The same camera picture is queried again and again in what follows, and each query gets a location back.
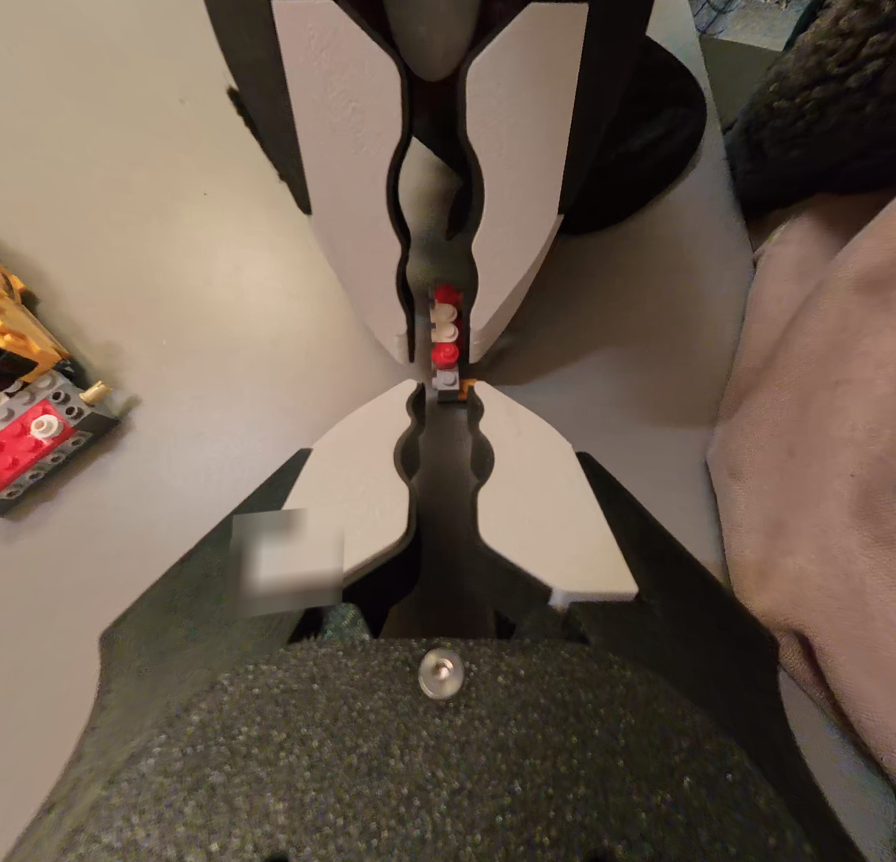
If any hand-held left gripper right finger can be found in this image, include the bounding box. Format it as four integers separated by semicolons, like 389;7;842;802
463;380;641;610

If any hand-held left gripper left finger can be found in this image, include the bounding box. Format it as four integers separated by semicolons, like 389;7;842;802
280;379;427;597

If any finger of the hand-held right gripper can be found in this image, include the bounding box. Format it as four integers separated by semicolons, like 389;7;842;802
270;0;417;364
455;1;590;364

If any small grey lego strip assembly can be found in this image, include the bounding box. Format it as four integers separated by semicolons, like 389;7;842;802
427;282;478;404

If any yellow and black lego car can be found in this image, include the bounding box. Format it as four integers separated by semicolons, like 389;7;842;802
0;263;121;520

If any person's pinkish beige garment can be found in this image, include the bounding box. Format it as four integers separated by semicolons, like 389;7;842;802
706;193;896;789

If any dark fleece garment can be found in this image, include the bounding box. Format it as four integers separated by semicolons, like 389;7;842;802
724;0;896;213

